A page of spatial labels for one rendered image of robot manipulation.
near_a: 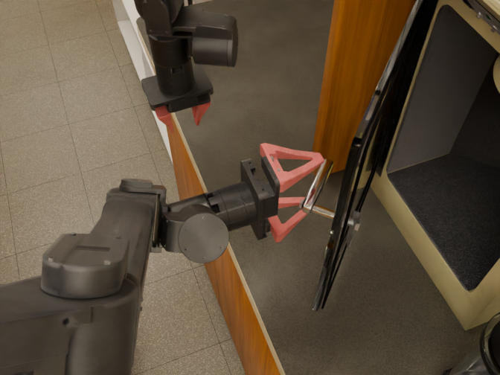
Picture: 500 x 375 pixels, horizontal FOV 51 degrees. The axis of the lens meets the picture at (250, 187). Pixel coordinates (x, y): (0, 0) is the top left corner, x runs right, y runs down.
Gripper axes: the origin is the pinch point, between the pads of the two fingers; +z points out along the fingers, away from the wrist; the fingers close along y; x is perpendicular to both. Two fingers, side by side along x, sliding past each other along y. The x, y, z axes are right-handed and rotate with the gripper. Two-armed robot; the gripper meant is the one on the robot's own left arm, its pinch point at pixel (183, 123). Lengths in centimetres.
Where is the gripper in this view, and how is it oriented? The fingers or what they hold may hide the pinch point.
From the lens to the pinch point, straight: 91.6
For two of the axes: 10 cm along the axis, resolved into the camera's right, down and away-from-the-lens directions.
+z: 0.2, 6.0, 8.0
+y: 9.3, -3.0, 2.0
